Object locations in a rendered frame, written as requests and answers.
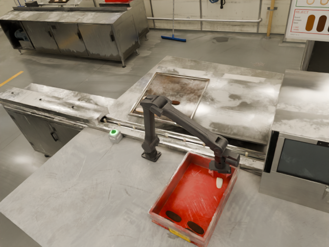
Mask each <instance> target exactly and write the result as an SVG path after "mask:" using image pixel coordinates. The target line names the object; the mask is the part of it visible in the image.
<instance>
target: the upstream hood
mask: <svg viewBox="0 0 329 247"><path fill-rule="evenodd" d="M0 101H2V102H5V103H9V104H13V105H17V106H20V107H24V108H28V109H32V110H36V111H40V112H44V113H48V114H51V115H55V116H59V117H63V118H66V119H70V120H74V121H78V122H82V123H86V124H91V125H94V126H97V125H98V124H99V123H100V119H101V118H102V117H103V116H104V115H107V114H110V113H109V111H108V108H107V107H105V106H100V105H95V104H90V103H86V102H81V101H76V100H72V99H66V98H61V97H57V96H52V95H47V94H43V93H38V92H33V91H29V90H24V89H20V88H15V87H9V88H7V89H6V90H4V91H3V92H1V93H0Z"/></svg>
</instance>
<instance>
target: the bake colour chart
mask: <svg viewBox="0 0 329 247"><path fill-rule="evenodd" d="M285 37H286V38H293V39H304V40H315V41H326V42H329V0H292V5H291V9H290V15H289V20H288V25H287V31H286V36H285Z"/></svg>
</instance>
